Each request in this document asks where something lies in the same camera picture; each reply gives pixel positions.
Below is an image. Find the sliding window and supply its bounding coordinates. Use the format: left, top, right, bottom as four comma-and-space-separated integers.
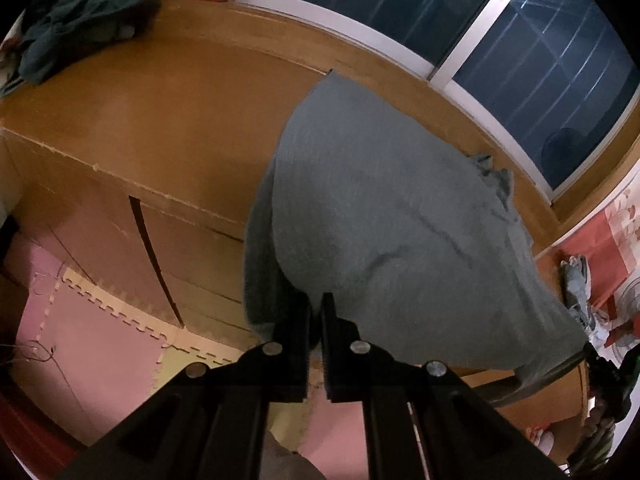
235, 0, 640, 206

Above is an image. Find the wooden platform cabinet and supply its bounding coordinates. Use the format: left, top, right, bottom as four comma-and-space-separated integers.
0, 125, 281, 351

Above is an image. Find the standing fan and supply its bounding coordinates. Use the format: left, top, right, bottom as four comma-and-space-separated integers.
602, 270, 640, 361

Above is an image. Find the pink foam floor mat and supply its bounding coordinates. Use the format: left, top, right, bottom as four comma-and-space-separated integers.
15, 240, 371, 480

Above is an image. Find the dark green clothes pile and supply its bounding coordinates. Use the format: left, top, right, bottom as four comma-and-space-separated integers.
0, 0, 161, 98

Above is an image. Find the person's right hand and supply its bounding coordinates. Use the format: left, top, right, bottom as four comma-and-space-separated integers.
570, 405, 617, 476

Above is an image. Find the grey sweater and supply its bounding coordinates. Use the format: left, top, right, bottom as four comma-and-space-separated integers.
242, 70, 588, 386

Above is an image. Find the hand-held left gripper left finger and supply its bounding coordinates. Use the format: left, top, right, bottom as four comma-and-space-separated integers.
55, 292, 311, 480

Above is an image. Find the pale bundle in shelf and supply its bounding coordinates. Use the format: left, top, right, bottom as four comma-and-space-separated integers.
530, 425, 557, 456

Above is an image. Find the grey clothes pile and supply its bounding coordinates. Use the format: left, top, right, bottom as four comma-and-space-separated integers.
559, 255, 611, 336

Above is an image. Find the wooden corner shelf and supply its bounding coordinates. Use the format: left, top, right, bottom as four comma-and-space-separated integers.
532, 247, 591, 466

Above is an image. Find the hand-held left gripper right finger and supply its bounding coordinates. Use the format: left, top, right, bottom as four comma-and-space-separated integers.
320, 291, 576, 480

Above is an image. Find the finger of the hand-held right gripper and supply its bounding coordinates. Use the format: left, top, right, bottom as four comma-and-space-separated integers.
582, 345, 608, 377

